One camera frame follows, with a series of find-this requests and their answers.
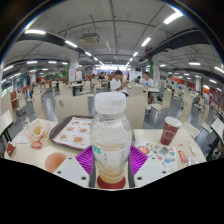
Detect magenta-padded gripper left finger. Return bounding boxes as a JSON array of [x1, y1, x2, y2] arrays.
[[53, 144, 98, 189]]

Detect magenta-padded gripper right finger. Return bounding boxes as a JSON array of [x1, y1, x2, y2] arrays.
[[127, 144, 168, 188]]

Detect clear plastic drink bottle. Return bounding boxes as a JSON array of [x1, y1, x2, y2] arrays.
[[89, 91, 133, 185]]

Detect colourful printed leaflet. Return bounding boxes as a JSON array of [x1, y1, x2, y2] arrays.
[[134, 138, 178, 173]]

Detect dark food tray with liner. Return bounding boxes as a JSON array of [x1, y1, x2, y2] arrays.
[[48, 115, 95, 151]]

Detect red paper cup with lid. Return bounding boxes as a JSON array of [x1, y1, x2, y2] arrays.
[[159, 116, 183, 147]]

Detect red sauce packet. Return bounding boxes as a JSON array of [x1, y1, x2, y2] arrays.
[[177, 149, 189, 164]]

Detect beige chair with round emblem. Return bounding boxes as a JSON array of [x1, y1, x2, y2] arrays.
[[124, 94, 148, 129], [54, 94, 90, 123]]

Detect small red snack packet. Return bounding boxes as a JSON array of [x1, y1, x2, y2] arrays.
[[30, 140, 44, 150]]

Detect clear plastic food bag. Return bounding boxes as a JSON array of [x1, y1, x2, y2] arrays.
[[25, 119, 51, 144]]

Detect silver foil packet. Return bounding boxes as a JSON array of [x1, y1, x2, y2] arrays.
[[187, 156, 201, 167]]

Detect small white sachet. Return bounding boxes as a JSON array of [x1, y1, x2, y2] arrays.
[[188, 143, 198, 156]]

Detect white paper card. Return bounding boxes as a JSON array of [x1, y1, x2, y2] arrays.
[[14, 134, 29, 145]]

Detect small red box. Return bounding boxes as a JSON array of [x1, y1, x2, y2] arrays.
[[5, 142, 17, 158]]

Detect person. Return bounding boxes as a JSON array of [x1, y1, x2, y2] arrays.
[[139, 71, 156, 104], [109, 69, 130, 98]]

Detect neighbouring white table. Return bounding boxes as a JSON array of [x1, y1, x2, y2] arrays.
[[209, 117, 224, 141]]

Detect ceiling air conditioner unit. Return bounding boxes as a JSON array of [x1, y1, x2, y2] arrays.
[[80, 32, 101, 44]]

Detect ceiling strip lights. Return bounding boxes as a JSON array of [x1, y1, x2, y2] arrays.
[[2, 9, 224, 93]]

